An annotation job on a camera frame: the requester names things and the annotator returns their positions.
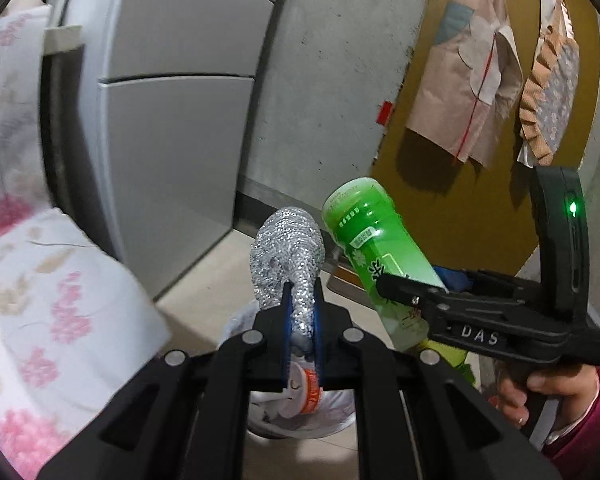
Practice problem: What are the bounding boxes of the floral printed cloth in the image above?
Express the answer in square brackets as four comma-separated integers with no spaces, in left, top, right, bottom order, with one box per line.
[0,5,173,480]

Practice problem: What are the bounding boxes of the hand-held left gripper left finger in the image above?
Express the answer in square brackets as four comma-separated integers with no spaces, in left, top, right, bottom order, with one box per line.
[37,280,301,480]

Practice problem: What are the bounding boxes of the person's right forearm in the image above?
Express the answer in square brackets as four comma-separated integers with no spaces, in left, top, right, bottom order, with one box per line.
[540,367,600,473]

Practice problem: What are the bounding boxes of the trash bin with plastic liner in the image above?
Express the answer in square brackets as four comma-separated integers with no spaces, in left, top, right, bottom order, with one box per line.
[219,302,357,442]

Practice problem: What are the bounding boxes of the mustard yellow door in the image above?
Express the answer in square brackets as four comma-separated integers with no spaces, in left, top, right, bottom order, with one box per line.
[367,0,600,286]

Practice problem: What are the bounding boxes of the orange pleated patterned bag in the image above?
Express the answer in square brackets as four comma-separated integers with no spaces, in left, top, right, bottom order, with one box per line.
[516,0,581,167]

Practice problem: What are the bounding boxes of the person's right hand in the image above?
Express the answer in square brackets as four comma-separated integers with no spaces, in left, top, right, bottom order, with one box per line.
[495,362,600,428]

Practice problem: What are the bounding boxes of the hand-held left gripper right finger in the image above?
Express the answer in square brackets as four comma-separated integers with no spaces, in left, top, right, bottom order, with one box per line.
[310,277,564,480]

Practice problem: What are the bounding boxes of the silver refrigerator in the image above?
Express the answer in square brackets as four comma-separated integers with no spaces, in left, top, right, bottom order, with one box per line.
[55,0,301,306]

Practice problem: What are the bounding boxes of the silver glitter pouch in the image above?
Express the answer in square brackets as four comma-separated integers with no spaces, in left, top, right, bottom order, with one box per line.
[249,206,326,356]

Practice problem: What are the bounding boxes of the green plastic bottle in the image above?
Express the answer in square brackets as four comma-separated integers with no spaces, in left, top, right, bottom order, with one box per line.
[321,176,473,388]

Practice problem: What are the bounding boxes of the pink paper bag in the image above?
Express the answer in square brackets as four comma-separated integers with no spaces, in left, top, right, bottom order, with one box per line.
[404,0,524,167]

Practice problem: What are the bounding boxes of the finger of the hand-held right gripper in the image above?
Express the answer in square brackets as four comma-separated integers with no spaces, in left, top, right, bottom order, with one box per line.
[436,266,547,306]
[375,271,508,316]

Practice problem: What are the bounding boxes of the orange white paper bowl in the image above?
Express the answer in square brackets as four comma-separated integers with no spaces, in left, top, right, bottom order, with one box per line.
[286,364,326,417]

